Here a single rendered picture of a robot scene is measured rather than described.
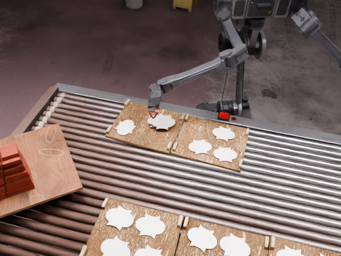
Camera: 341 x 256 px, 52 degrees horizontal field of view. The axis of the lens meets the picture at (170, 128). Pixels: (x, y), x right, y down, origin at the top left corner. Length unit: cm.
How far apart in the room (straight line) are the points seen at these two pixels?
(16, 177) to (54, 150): 31
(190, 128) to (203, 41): 280
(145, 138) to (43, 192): 68
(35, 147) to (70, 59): 264
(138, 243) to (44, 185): 55
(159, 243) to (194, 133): 76
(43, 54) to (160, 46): 147
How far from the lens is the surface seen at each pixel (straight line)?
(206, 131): 220
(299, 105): 409
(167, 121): 218
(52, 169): 192
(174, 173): 199
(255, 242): 180
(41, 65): 456
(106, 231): 178
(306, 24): 208
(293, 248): 184
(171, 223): 179
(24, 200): 184
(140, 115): 228
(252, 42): 261
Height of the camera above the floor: 249
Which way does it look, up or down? 45 degrees down
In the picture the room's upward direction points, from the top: 3 degrees clockwise
